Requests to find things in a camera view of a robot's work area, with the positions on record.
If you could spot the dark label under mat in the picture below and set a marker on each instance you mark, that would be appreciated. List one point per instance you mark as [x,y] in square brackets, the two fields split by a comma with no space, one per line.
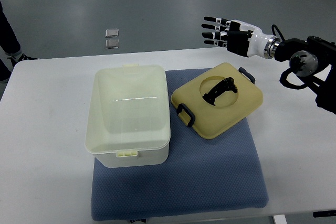
[138,220]

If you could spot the yellow box lid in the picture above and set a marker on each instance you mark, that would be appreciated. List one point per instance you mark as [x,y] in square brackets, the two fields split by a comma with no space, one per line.
[216,100]

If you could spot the lower metal floor plate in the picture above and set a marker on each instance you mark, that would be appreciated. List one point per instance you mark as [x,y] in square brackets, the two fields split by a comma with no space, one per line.
[112,44]

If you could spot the black object table edge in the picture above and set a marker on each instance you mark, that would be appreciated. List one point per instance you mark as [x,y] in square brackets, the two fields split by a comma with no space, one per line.
[326,213]

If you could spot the person leg dark trousers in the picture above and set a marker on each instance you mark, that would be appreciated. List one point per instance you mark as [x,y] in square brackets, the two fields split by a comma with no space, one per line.
[9,42]

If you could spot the white storage box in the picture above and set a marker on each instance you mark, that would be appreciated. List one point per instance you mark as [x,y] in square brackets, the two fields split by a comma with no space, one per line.
[129,117]

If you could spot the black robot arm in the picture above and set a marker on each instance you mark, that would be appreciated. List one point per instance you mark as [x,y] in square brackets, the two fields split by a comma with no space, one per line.
[311,65]

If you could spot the metal floor plate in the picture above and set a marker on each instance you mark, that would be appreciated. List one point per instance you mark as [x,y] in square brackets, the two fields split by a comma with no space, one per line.
[112,32]
[112,44]

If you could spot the upper metal floor plate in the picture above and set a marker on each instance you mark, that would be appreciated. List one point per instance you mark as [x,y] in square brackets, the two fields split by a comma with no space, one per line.
[112,32]

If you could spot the blue padded mat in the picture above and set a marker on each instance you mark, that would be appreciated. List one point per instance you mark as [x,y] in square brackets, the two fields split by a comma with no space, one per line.
[199,175]

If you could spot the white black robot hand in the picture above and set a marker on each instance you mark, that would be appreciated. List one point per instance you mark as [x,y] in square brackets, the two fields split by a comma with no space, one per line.
[239,37]

